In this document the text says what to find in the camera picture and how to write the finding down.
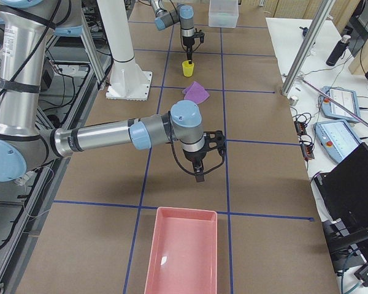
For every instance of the blue teach pendant near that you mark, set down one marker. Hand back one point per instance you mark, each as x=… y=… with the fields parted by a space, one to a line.
x=337 y=138

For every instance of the purple cloth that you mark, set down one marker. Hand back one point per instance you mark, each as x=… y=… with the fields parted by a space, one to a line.
x=196 y=93

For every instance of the clear plastic box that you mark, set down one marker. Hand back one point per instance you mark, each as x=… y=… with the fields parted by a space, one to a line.
x=223 y=13

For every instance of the pink plastic tray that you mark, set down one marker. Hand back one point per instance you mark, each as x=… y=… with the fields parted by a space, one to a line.
x=183 y=256

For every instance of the white pedestal column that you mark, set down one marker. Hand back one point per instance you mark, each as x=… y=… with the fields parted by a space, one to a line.
x=127 y=80

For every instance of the blue teach pendant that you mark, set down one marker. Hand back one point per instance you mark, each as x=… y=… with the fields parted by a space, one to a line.
x=337 y=138
x=347 y=98

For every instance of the aluminium frame post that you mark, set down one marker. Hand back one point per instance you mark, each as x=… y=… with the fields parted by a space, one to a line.
x=314 y=29

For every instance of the blue teach pendant far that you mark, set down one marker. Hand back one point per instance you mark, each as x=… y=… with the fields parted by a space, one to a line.
x=347 y=98

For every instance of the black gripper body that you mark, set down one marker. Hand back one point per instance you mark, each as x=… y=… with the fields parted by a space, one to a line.
x=193 y=157
x=187 y=43

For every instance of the black laptop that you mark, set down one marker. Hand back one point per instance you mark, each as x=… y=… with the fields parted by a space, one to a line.
x=344 y=189

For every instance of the yellow plastic cup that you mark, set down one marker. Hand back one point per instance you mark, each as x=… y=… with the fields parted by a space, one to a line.
x=188 y=68

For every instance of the reacher grabber stick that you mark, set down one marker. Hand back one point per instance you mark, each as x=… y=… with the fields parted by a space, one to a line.
x=352 y=114

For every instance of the black water bottle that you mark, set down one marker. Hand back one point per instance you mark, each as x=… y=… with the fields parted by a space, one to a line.
x=338 y=50

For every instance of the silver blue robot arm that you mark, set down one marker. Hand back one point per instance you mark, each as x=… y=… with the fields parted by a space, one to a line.
x=181 y=14
x=23 y=147

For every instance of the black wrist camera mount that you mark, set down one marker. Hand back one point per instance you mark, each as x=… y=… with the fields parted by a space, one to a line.
x=215 y=140

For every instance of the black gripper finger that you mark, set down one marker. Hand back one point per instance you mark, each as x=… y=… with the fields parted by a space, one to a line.
x=189 y=54
x=198 y=170

